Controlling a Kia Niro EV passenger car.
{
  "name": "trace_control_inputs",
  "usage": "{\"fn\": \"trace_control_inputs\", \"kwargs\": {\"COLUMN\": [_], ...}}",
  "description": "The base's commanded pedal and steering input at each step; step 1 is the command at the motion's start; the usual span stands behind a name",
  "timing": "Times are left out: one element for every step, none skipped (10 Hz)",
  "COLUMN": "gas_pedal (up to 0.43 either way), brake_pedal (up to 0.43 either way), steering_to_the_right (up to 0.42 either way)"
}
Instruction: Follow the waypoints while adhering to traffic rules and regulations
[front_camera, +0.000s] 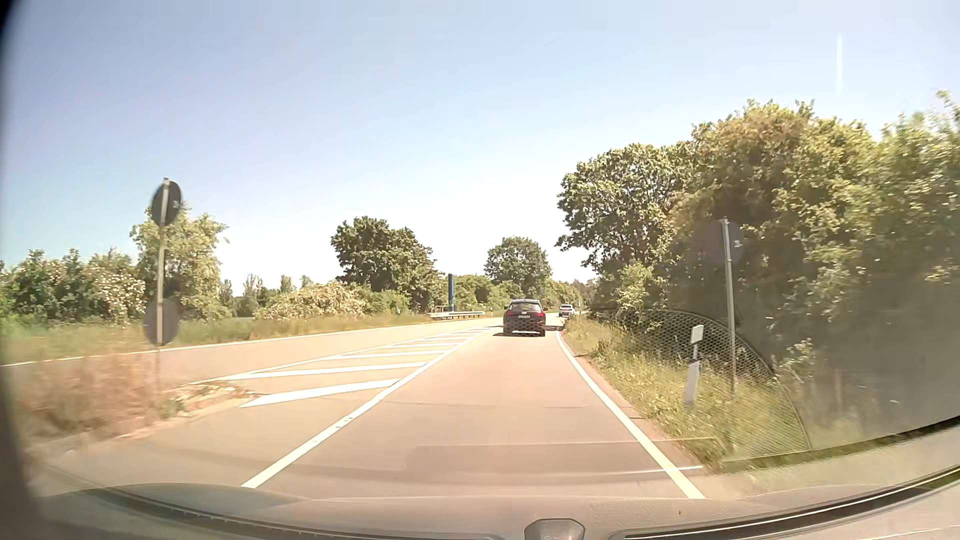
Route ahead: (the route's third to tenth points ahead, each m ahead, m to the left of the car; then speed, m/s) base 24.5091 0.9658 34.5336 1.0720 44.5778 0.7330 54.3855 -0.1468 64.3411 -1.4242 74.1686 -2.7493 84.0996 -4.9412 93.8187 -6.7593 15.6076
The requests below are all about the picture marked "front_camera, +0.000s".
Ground dry grass traffic island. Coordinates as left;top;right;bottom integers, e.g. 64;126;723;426
7;352;252;451

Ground grey asphalt road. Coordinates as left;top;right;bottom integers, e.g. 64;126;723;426
0;313;721;502

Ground grass verge with field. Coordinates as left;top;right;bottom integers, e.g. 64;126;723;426
0;311;451;366

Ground dark car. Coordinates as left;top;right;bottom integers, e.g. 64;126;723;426
502;298;548;338

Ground white marker post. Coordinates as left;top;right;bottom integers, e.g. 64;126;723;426
682;324;705;410

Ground car's own bonnet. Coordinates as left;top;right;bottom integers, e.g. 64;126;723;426
37;420;960;540

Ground round road sign on post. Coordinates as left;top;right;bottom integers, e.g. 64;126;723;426
702;217;746;396

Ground round road signs on post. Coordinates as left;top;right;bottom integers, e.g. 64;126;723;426
142;177;184;391

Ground road markings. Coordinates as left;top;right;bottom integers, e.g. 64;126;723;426
0;324;708;501

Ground row of trees and bushes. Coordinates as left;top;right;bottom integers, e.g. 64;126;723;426
0;210;594;325

